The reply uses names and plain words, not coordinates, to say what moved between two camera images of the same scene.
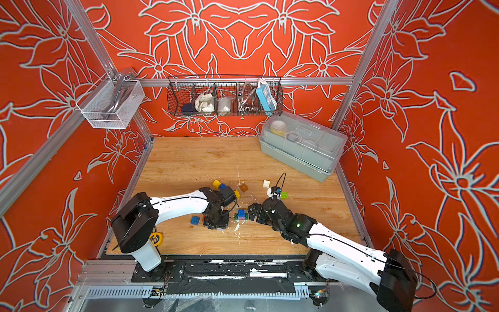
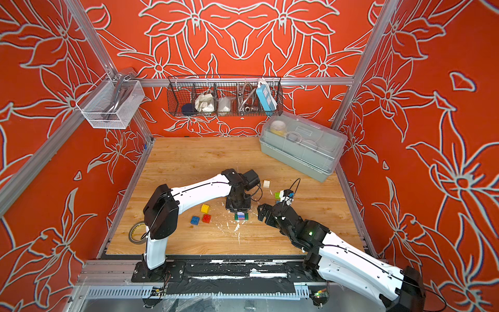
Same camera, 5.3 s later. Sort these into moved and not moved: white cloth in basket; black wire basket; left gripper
Moved: left gripper
Not moved: black wire basket; white cloth in basket
